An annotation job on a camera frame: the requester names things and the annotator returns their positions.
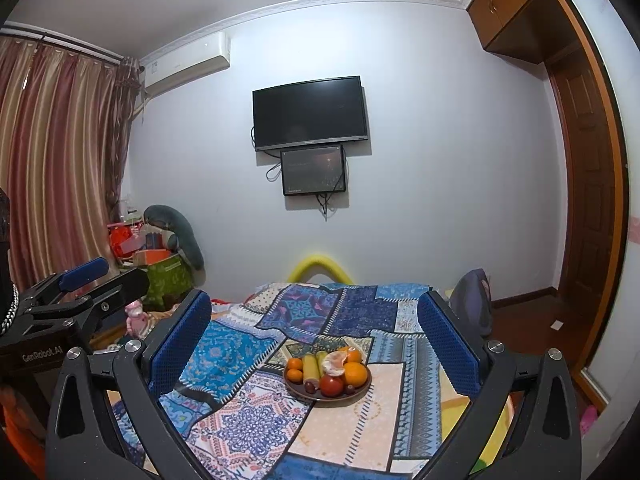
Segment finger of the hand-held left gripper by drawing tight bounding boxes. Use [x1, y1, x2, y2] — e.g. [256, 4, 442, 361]
[19, 257, 110, 313]
[22, 267, 151, 353]

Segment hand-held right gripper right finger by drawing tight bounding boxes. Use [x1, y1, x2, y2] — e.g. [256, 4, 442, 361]
[417, 290, 583, 480]

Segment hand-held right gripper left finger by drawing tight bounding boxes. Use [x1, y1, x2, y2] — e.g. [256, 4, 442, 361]
[44, 289, 212, 480]

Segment purple ceramic plate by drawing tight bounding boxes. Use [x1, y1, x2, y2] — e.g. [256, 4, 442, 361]
[283, 347, 373, 401]

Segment pink plush doll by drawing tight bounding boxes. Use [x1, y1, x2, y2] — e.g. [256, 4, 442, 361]
[125, 301, 149, 336]

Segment red box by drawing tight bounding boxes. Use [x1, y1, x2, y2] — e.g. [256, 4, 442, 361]
[109, 225, 143, 261]

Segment orange box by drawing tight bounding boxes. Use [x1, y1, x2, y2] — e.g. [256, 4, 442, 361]
[134, 247, 168, 266]

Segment grey backpack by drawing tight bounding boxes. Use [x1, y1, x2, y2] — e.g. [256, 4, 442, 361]
[450, 268, 493, 338]

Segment green patterned bag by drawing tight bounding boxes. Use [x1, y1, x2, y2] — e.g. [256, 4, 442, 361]
[142, 255, 193, 307]

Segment grey plush toy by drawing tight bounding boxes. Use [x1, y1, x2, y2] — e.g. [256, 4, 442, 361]
[143, 204, 206, 272]

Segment patchwork printed blanket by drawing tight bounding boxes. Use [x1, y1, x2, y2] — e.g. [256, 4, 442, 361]
[107, 281, 521, 480]

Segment striped red gold curtain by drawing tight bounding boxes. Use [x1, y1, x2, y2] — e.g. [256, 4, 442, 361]
[0, 35, 128, 291]

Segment brown sheer curtain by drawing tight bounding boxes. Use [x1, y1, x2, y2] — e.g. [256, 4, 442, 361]
[106, 57, 147, 213]

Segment yellow foam tube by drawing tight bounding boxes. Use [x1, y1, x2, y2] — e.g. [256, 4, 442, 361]
[287, 254, 357, 285]

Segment brown wooden door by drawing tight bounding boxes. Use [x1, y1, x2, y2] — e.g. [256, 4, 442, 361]
[545, 52, 620, 361]

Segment curtain rod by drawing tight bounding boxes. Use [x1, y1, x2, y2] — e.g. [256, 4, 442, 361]
[0, 21, 127, 67]

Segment white air conditioner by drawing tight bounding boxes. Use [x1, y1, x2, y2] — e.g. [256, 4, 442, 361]
[140, 31, 232, 97]

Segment wooden overhead cabinet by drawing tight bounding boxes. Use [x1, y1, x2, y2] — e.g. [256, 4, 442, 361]
[466, 0, 581, 65]

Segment black monitor cables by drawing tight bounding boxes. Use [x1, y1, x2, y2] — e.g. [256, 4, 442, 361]
[316, 191, 341, 221]

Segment small black wall monitor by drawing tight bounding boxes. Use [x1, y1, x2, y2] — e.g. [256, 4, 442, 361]
[280, 144, 347, 197]

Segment black wall television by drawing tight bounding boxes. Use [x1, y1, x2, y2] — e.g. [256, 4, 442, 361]
[252, 76, 370, 152]

